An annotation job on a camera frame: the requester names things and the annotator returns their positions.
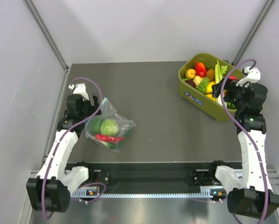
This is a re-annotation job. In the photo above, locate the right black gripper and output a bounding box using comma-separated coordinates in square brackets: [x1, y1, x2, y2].
[211, 77, 250, 110]

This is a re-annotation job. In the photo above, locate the light green fake cabbage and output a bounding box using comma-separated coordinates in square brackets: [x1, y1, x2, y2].
[100, 119, 119, 136]

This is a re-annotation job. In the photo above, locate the clear zip top bag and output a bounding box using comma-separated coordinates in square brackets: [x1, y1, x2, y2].
[85, 98, 136, 153]

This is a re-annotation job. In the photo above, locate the red fake chili pepper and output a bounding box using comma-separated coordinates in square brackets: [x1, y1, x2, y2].
[95, 134, 126, 144]

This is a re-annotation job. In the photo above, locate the green fake bell pepper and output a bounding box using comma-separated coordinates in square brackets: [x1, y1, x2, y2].
[86, 117, 105, 135]

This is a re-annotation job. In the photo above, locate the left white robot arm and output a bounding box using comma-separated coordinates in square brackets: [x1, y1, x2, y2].
[26, 93, 100, 215]

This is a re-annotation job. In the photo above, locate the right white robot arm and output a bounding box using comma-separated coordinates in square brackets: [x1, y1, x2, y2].
[207, 78, 279, 223]

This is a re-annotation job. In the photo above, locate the yellow fake lemon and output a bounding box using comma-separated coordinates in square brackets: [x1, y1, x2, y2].
[206, 94, 217, 102]
[205, 81, 215, 94]

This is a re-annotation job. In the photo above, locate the green fake grape bunch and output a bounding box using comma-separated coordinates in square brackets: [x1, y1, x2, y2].
[196, 77, 210, 94]

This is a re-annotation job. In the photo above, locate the brown fake kiwi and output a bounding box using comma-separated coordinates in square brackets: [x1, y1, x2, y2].
[206, 68, 215, 82]

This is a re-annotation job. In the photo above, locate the fake celery stalk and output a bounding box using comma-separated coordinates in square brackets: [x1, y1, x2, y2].
[215, 60, 228, 84]

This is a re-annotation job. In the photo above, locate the beige fake potato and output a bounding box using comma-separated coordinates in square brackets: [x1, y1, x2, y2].
[193, 76, 203, 86]

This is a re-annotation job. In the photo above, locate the red orange fake mango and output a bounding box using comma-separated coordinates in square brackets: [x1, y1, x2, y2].
[195, 62, 207, 77]

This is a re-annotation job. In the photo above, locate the dark purple fake passionfruit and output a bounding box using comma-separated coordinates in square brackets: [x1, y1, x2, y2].
[185, 79, 196, 88]

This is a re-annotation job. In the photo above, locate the yellow fake orange fruit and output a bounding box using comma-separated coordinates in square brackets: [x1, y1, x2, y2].
[185, 69, 196, 79]

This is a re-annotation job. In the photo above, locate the olive green plastic bin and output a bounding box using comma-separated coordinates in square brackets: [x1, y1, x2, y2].
[178, 53, 233, 122]

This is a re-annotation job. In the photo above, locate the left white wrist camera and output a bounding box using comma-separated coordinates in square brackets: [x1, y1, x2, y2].
[68, 83, 89, 101]

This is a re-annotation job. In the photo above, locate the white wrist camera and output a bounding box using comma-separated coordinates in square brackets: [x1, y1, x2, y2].
[68, 83, 89, 101]
[236, 66, 261, 87]

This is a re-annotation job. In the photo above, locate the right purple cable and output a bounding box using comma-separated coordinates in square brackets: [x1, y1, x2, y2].
[220, 58, 271, 224]

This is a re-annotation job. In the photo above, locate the purple cable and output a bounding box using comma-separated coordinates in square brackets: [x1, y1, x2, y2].
[220, 58, 271, 224]
[41, 77, 103, 219]

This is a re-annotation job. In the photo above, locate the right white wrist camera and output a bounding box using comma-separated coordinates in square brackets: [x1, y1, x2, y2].
[236, 66, 261, 87]

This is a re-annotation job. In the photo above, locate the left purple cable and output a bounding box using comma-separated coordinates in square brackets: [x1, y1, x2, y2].
[41, 77, 103, 219]

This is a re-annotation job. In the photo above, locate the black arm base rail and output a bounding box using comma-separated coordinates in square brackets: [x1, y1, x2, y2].
[66, 161, 242, 194]

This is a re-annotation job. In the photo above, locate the grey slotted cable duct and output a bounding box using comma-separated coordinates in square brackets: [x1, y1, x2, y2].
[71, 186, 226, 199]

